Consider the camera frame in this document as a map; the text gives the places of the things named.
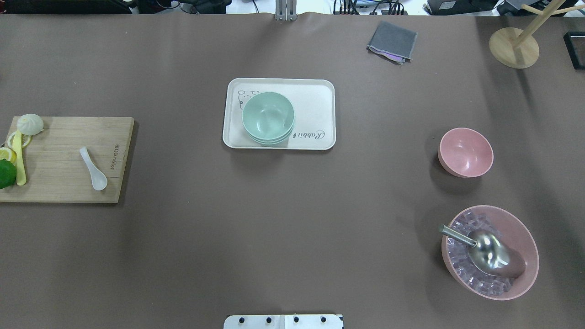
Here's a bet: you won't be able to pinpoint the wooden mug tree stand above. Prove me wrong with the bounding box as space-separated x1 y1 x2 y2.
489 0 585 69

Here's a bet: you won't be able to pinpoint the toy lemon slice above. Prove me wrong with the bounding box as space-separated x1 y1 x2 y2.
6 131 32 149

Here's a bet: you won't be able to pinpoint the metal ice scoop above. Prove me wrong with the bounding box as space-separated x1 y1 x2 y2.
439 225 526 278

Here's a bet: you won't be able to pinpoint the black tray holder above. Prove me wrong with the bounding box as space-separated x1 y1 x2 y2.
564 31 585 69

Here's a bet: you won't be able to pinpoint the green toy lime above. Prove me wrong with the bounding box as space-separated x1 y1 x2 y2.
0 159 16 189

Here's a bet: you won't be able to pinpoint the green stacked bowls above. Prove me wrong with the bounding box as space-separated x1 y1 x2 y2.
242 92 295 144

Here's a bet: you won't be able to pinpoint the grey folded cloth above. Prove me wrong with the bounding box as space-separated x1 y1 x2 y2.
367 21 418 64

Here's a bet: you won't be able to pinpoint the large pink bowl with ice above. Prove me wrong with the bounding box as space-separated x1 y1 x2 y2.
441 205 540 301

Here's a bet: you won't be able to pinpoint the bamboo cutting board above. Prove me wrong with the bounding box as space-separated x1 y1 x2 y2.
0 117 134 203

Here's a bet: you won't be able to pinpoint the white ceramic spoon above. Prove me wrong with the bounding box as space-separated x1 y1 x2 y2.
80 147 108 191

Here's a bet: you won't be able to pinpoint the small pink bowl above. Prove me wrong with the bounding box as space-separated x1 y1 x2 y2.
437 127 495 178

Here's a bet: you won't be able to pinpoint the toy lemon half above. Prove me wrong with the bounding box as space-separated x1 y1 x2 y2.
0 147 17 165

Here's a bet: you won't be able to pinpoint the yellow plastic knife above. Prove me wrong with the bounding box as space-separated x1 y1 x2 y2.
12 130 27 186

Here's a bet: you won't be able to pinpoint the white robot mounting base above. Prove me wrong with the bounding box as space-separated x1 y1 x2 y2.
223 314 344 329

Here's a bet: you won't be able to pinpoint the cream rectangular serving tray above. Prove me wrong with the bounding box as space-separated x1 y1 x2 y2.
222 77 336 151

